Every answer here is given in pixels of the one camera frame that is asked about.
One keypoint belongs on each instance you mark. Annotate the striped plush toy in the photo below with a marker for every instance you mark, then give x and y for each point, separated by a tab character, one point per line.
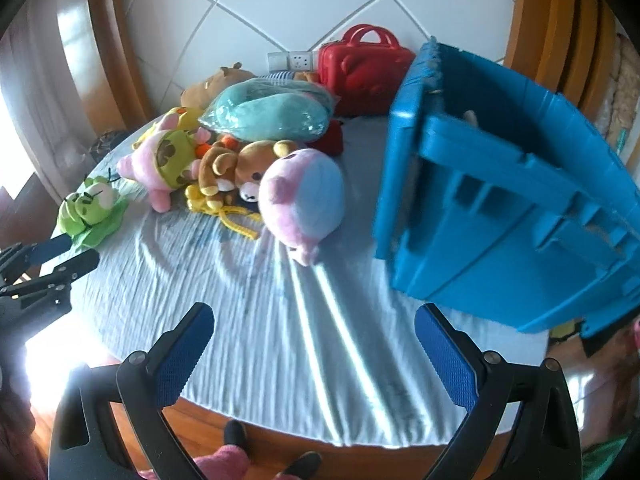
280	77

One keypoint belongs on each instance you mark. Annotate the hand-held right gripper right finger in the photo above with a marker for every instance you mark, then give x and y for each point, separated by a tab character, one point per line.
445	355

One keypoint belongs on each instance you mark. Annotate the pink and blue round plush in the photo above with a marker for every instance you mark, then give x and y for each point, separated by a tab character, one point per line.
310	195

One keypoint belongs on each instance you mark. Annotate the large tan plush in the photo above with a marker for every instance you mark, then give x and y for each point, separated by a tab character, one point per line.
215	87

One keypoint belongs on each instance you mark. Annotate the blue plastic crate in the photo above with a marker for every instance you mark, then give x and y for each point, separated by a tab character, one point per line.
500	240

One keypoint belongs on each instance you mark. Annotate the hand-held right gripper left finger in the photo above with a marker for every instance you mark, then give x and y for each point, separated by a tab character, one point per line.
185	355

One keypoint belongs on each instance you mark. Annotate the white wall socket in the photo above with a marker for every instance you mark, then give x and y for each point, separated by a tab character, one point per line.
295	60

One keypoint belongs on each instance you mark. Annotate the dark slipper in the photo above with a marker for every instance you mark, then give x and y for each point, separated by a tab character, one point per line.
235	432
302	466

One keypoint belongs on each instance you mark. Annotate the green frog plush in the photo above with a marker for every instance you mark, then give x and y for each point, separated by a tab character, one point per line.
90	205

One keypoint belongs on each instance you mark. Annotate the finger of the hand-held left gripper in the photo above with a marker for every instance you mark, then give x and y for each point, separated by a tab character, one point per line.
75	266
50	248

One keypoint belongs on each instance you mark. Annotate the wooden padded headboard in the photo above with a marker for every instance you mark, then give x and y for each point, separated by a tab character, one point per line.
107	35

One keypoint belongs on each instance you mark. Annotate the red hard case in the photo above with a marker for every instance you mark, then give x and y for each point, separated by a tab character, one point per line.
360	75

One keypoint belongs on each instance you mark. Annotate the pink plush with green hood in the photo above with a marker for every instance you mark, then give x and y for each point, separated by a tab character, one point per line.
165	160

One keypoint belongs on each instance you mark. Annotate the pink fuzzy trouser leg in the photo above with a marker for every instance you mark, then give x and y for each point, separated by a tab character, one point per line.
225	462

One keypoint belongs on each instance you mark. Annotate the white curtain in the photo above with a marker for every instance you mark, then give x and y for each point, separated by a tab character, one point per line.
35	85

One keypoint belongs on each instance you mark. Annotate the beige patterned cloth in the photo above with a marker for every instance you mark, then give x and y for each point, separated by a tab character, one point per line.
625	95

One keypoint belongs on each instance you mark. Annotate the brown bear plush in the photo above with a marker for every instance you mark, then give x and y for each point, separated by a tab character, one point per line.
250	165

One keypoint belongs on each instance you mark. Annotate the red plush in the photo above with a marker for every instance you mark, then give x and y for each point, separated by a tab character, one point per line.
332	140

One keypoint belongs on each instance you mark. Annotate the dark woven stool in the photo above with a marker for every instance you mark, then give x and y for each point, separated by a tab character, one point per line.
107	141

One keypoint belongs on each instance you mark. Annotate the teal neck pillow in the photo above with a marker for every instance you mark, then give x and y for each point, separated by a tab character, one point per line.
270	110

